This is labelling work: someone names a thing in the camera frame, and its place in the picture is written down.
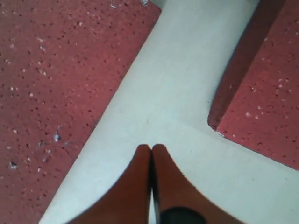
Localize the scratched red brick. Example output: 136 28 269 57
0 0 161 224

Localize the movable red brick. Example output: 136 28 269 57
207 0 299 170

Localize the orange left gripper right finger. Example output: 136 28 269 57
151 144 225 224

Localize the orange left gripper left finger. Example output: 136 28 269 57
74 145 151 224

